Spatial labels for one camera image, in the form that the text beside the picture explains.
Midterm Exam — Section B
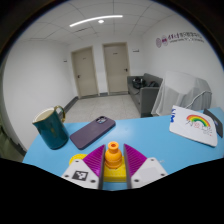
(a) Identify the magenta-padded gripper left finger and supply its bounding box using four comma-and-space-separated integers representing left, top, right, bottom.
61, 144, 107, 190

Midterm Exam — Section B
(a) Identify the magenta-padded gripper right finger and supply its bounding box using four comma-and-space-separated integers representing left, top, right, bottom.
123, 143, 169, 190

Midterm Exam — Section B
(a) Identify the orange charger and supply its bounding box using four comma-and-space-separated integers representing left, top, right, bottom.
104, 141, 123, 170

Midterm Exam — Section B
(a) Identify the purple-cased smartphone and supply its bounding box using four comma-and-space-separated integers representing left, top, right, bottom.
69, 115, 117, 151

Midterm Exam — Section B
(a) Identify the white board with rainbow print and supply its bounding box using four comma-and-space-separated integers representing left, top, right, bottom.
168, 105, 219, 148

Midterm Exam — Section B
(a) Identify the black flat notebook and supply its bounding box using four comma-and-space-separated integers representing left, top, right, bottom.
203, 108, 224, 139

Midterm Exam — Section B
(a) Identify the white cloth cover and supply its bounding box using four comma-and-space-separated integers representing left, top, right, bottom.
150, 70, 213, 117

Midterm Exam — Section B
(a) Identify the black bag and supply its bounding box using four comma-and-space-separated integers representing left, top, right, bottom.
132, 77, 145, 90

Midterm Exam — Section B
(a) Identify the beige door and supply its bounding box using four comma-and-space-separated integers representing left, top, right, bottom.
102, 41, 131, 95
71, 46, 100, 99

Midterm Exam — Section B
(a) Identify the long ceiling light strip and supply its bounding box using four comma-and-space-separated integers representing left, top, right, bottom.
69, 14, 124, 28

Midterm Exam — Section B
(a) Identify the teal mug with gold handle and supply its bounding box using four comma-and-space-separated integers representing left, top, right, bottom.
32, 105, 70, 151

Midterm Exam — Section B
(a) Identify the white cable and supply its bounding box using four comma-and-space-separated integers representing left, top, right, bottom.
181, 89, 213, 110

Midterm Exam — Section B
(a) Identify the purple wall logo sign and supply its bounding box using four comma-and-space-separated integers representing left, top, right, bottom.
154, 32, 205, 49

